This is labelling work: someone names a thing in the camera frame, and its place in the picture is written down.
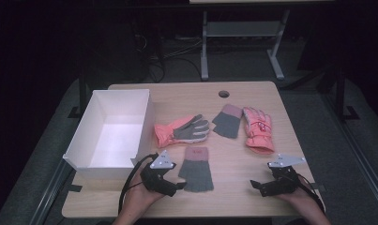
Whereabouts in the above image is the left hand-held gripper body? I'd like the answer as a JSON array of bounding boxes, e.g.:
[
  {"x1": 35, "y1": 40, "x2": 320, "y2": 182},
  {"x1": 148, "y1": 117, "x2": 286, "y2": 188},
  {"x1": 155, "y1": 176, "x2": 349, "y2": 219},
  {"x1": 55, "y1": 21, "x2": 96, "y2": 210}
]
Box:
[{"x1": 140, "y1": 149, "x2": 179, "y2": 198}]

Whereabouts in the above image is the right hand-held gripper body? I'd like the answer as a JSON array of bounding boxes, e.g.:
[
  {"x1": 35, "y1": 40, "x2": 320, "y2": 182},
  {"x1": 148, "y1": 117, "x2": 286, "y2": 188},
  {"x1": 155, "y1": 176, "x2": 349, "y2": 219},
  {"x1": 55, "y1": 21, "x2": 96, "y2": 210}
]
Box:
[{"x1": 259, "y1": 153, "x2": 307, "y2": 198}]

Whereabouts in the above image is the white box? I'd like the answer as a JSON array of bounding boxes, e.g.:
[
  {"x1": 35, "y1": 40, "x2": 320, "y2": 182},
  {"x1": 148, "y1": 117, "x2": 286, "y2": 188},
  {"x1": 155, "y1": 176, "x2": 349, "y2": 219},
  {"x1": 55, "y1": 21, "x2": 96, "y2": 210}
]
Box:
[{"x1": 62, "y1": 88, "x2": 156, "y2": 181}]

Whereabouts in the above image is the person's right hand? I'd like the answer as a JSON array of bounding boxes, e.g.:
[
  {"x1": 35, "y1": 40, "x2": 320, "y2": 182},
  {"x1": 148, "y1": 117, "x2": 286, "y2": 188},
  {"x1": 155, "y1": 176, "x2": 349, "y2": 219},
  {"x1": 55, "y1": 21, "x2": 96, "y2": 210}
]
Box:
[{"x1": 274, "y1": 175, "x2": 317, "y2": 215}]

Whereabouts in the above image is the person's left hand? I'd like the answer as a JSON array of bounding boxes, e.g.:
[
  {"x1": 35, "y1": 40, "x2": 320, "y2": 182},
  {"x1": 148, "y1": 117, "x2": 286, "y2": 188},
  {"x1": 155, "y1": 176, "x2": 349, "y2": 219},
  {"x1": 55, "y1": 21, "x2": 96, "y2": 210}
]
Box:
[{"x1": 126, "y1": 173, "x2": 166, "y2": 217}]

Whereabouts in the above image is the pink glove with gray palm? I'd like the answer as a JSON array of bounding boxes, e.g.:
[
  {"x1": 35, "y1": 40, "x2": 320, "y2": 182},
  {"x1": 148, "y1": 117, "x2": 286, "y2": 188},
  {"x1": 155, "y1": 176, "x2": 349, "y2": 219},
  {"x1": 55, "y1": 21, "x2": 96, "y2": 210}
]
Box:
[{"x1": 154, "y1": 113, "x2": 211, "y2": 149}]

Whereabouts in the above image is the pink padded glove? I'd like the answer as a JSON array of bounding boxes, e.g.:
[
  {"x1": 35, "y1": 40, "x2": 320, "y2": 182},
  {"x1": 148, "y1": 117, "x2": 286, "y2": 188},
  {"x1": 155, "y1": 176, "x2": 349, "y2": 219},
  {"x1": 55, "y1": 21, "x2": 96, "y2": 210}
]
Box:
[{"x1": 242, "y1": 106, "x2": 276, "y2": 155}]

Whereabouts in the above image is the gray metal stand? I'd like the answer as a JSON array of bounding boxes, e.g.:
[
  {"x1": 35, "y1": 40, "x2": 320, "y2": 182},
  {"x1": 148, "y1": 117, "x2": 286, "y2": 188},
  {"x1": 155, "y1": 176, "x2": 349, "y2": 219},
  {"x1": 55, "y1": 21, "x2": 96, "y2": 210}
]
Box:
[{"x1": 200, "y1": 8, "x2": 291, "y2": 82}]

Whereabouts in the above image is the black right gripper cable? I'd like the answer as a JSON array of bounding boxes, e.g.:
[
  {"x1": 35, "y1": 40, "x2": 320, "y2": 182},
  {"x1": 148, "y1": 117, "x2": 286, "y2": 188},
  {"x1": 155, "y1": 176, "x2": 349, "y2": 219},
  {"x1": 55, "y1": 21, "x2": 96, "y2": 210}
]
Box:
[{"x1": 297, "y1": 173, "x2": 327, "y2": 214}]

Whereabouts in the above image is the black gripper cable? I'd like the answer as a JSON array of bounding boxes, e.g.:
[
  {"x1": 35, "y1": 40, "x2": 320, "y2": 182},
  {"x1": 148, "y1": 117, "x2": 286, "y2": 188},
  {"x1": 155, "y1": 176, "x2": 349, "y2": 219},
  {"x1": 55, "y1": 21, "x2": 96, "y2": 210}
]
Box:
[
  {"x1": 297, "y1": 173, "x2": 327, "y2": 214},
  {"x1": 118, "y1": 152, "x2": 159, "y2": 216}
]

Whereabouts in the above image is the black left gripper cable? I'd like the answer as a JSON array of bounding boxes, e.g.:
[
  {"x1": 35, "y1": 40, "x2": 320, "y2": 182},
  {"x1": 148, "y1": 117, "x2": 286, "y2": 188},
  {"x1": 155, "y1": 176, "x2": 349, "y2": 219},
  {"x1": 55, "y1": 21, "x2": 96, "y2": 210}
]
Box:
[{"x1": 118, "y1": 152, "x2": 159, "y2": 216}]

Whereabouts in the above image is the metal frame rail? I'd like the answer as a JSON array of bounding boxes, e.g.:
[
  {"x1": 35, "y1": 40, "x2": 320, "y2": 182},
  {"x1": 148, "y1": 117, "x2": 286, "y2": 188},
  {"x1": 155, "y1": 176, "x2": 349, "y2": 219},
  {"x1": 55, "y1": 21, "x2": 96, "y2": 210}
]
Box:
[
  {"x1": 29, "y1": 158, "x2": 76, "y2": 225},
  {"x1": 320, "y1": 93, "x2": 378, "y2": 218}
]

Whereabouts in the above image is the black stand post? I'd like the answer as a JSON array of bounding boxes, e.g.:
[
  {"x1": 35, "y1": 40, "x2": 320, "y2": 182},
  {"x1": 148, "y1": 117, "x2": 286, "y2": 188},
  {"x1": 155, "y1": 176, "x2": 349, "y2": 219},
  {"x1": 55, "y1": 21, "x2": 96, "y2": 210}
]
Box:
[
  {"x1": 332, "y1": 60, "x2": 361, "y2": 122},
  {"x1": 68, "y1": 69, "x2": 88, "y2": 119}
]

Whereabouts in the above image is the bundle of floor cables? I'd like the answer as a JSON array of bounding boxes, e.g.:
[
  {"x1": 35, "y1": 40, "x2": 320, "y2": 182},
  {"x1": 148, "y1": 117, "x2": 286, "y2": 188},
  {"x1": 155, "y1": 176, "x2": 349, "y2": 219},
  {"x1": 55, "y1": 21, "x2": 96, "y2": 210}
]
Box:
[{"x1": 129, "y1": 29, "x2": 204, "y2": 84}]

